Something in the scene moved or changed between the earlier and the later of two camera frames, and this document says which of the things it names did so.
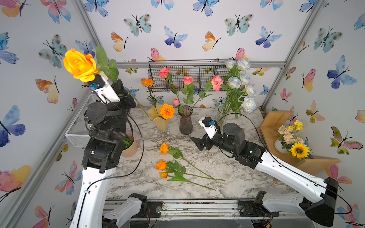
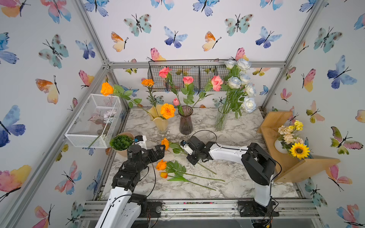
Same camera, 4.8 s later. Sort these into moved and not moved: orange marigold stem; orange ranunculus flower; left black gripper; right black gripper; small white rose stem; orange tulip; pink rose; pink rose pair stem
Moved: left black gripper; right black gripper
Not moved: small white rose stem; orange ranunculus flower; pink rose pair stem; orange marigold stem; orange tulip; pink rose
